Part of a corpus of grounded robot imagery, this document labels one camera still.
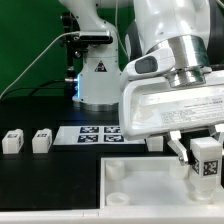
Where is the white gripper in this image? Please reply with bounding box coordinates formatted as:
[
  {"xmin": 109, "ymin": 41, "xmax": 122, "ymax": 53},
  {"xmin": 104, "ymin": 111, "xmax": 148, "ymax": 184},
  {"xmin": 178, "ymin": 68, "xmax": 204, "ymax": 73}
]
[{"xmin": 119, "ymin": 70, "xmax": 224, "ymax": 166}]

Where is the white square tabletop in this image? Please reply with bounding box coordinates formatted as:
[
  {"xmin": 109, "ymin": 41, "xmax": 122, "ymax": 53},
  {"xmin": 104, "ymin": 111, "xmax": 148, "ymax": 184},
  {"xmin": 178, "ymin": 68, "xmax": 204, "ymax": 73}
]
[{"xmin": 100, "ymin": 157, "xmax": 224, "ymax": 209}]

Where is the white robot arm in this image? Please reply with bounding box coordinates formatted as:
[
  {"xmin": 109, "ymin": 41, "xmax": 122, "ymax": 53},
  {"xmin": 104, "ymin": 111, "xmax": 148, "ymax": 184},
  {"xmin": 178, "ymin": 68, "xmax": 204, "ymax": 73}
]
[{"xmin": 59, "ymin": 0, "xmax": 224, "ymax": 164}]

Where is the white fiducial marker sheet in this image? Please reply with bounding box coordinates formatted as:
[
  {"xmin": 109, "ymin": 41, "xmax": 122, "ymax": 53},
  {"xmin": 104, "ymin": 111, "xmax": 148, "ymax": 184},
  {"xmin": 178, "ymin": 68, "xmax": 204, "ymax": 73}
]
[{"xmin": 54, "ymin": 126, "xmax": 145, "ymax": 145}]

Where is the white L-shaped obstacle fence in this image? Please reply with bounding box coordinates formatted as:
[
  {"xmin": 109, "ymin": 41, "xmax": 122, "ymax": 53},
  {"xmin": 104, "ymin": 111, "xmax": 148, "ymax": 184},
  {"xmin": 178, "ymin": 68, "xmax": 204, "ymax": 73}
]
[{"xmin": 0, "ymin": 208, "xmax": 224, "ymax": 224}]

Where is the black camera stand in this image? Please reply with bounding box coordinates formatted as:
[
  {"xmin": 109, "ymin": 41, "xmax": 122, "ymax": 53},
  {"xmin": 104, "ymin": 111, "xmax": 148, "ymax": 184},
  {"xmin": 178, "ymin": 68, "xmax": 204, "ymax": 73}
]
[{"xmin": 61, "ymin": 12, "xmax": 87, "ymax": 97}]

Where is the black cable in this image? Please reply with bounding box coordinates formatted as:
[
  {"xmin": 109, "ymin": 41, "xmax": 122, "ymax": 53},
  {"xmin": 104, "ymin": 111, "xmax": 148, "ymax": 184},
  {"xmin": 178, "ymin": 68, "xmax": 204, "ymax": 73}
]
[{"xmin": 0, "ymin": 79, "xmax": 75, "ymax": 100}]

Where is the white cable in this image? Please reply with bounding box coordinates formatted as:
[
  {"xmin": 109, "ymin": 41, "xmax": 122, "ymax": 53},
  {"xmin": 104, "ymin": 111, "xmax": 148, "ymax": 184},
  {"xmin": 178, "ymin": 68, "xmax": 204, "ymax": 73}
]
[{"xmin": 0, "ymin": 31, "xmax": 82, "ymax": 100}]

